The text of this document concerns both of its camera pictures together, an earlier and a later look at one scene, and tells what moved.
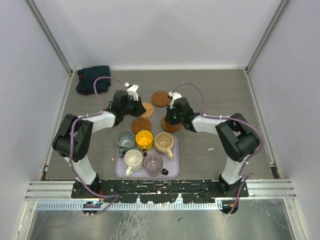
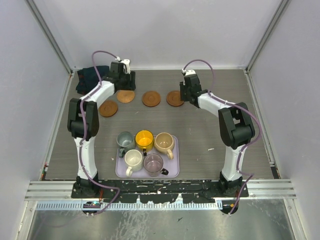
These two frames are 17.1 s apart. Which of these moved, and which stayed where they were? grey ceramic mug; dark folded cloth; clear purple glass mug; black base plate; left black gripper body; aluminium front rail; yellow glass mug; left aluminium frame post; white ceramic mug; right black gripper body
Moved: right black gripper body; left black gripper body
Stayed: dark folded cloth; left aluminium frame post; grey ceramic mug; aluminium front rail; clear purple glass mug; yellow glass mug; black base plate; white ceramic mug
